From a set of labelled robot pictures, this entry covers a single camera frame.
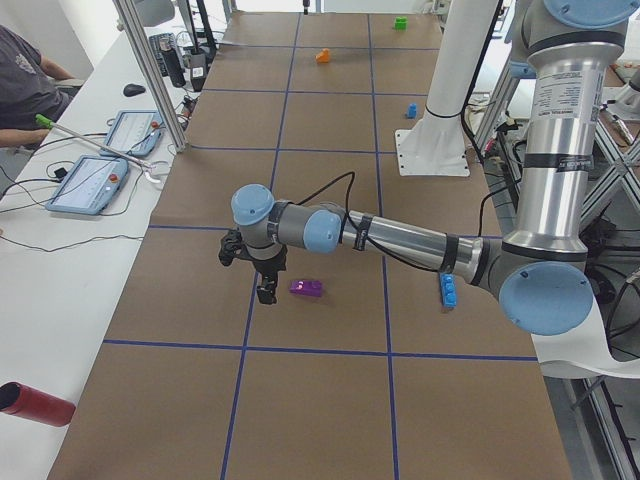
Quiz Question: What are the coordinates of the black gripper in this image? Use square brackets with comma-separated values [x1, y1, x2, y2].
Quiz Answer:
[248, 243, 287, 305]

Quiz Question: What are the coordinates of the purple trapezoid block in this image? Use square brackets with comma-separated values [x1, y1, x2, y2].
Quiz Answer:
[289, 280, 323, 298]

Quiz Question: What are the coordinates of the orange trapezoid block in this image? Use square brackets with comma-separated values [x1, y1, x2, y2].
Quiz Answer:
[315, 48, 331, 64]

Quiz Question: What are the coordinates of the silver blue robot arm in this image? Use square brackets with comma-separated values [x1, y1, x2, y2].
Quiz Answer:
[219, 1, 639, 336]

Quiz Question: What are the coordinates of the blue four-stud brick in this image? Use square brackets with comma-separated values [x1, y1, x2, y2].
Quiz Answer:
[439, 273, 458, 309]

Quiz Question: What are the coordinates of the far blue teach pendant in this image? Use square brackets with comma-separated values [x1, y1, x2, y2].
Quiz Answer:
[104, 110, 163, 158]

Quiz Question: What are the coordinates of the blue teach pendant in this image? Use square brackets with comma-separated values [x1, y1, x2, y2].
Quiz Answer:
[104, 110, 163, 158]
[45, 155, 129, 216]

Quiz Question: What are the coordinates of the near blue teach pendant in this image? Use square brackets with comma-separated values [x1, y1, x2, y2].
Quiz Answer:
[45, 155, 129, 216]

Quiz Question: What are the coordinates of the black computer mouse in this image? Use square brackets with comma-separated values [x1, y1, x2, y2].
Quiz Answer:
[122, 83, 146, 98]

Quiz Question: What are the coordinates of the red cylinder tube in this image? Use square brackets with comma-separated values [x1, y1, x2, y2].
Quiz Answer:
[1, 382, 76, 427]

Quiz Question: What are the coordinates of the black keyboard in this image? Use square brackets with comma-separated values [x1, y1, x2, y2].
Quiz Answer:
[148, 32, 176, 77]

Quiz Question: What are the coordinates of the green two-stud brick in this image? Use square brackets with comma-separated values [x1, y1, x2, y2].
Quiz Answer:
[394, 16, 408, 31]

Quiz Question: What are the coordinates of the seated person grey shirt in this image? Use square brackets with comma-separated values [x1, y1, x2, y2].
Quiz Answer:
[1, 26, 74, 148]

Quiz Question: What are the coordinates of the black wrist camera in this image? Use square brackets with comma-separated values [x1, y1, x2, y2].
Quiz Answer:
[218, 229, 247, 267]

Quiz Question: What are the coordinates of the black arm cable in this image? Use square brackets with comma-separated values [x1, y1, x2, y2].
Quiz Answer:
[298, 170, 451, 274]

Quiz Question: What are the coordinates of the grabber stick green handle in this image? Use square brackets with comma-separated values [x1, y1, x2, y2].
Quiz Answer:
[35, 114, 161, 184]

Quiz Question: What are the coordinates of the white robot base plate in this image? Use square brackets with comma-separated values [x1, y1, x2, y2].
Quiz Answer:
[395, 128, 470, 177]

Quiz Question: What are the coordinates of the aluminium frame post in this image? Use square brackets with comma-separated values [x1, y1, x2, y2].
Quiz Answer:
[113, 0, 187, 153]

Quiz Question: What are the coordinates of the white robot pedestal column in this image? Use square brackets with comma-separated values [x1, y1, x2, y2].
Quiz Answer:
[425, 0, 502, 119]

